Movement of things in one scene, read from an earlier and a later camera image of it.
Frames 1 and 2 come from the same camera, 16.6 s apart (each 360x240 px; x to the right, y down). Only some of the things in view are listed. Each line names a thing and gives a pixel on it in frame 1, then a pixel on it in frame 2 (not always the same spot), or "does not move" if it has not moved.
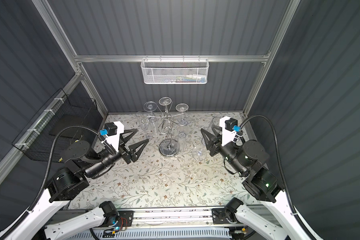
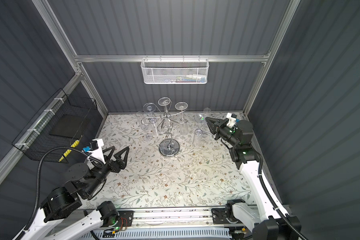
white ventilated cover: x=155 y=233 does not move
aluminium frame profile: x=7 y=162 does not move
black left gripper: x=132 y=155 → x=120 y=164
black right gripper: x=213 y=139 → x=220 y=123
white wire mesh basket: x=172 y=71 does not move
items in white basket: x=191 y=78 does not move
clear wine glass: x=199 y=153 → x=200 y=118
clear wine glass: x=142 y=123 does not move
